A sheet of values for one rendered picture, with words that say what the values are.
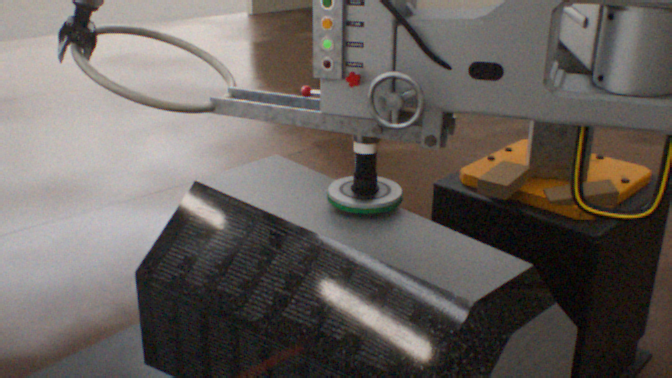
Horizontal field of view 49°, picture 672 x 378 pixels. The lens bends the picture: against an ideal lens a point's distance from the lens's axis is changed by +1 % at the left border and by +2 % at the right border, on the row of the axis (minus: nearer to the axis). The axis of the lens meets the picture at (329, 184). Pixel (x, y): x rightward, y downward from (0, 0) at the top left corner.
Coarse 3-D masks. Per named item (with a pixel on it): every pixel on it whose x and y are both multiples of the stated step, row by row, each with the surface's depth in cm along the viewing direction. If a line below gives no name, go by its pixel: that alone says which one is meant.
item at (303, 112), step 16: (240, 96) 219; (256, 96) 217; (272, 96) 215; (288, 96) 213; (224, 112) 210; (240, 112) 208; (256, 112) 206; (272, 112) 204; (288, 112) 203; (304, 112) 201; (320, 112) 199; (400, 112) 203; (320, 128) 201; (336, 128) 199; (352, 128) 198; (368, 128) 196; (384, 128) 194; (416, 128) 191; (448, 128) 200; (432, 144) 188
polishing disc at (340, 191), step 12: (336, 180) 216; (348, 180) 216; (384, 180) 216; (336, 192) 208; (348, 192) 208; (384, 192) 208; (396, 192) 208; (348, 204) 202; (360, 204) 200; (372, 204) 201; (384, 204) 202
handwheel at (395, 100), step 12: (396, 72) 177; (372, 84) 180; (372, 96) 182; (384, 96) 181; (396, 96) 178; (408, 96) 178; (420, 96) 177; (372, 108) 183; (396, 108) 180; (420, 108) 178; (384, 120) 183; (396, 120) 182; (408, 120) 181
